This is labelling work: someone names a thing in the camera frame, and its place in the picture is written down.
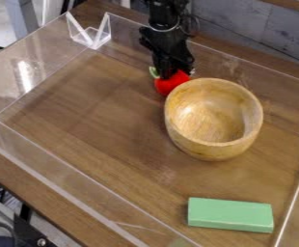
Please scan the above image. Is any light wooden bowl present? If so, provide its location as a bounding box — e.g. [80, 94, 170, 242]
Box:
[164, 78, 264, 161]

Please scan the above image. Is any black clamp under table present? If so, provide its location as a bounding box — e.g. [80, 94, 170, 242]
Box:
[0, 215, 57, 247]

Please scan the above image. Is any red plush strawberry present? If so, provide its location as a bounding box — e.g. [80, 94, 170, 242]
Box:
[148, 67, 189, 96]

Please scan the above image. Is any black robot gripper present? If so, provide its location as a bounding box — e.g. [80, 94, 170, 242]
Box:
[138, 27, 194, 79]

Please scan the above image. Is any green rectangular block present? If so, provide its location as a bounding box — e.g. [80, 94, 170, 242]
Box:
[186, 198, 274, 233]

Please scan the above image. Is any clear acrylic tray enclosure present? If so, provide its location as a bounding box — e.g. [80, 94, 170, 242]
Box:
[0, 13, 299, 247]

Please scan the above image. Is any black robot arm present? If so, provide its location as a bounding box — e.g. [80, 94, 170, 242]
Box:
[138, 0, 194, 79]

